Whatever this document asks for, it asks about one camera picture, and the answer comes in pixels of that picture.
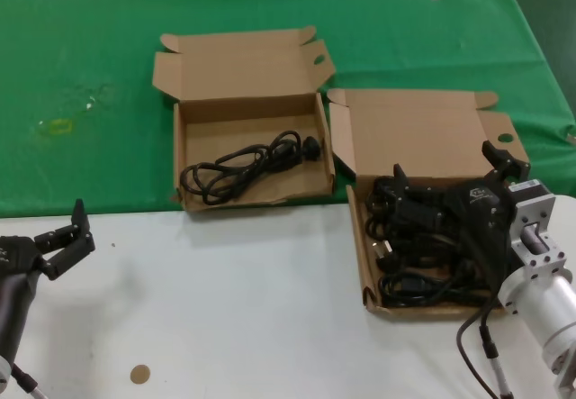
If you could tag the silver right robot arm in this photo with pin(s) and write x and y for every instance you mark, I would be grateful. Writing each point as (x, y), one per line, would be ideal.
(540, 291)

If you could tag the green table cloth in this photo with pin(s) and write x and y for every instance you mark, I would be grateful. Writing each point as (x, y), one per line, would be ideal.
(90, 34)

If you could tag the yellow tape rectangle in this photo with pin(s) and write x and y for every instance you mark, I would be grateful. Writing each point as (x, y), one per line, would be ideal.
(60, 131)

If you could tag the cardboard box with torn rim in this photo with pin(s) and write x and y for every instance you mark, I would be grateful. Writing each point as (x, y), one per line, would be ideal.
(252, 102)

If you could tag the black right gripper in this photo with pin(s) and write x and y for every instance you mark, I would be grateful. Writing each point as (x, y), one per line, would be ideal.
(479, 210)

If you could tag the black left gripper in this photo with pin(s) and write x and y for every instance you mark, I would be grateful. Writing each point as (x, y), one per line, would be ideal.
(18, 257)

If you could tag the round brown cardboard disc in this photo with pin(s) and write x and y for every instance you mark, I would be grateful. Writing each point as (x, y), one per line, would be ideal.
(139, 374)

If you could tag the crinkled clear tape patch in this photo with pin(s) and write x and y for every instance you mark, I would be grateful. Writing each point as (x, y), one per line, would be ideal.
(90, 102)

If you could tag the open brown cardboard box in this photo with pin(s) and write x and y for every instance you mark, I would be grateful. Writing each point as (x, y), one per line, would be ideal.
(414, 133)

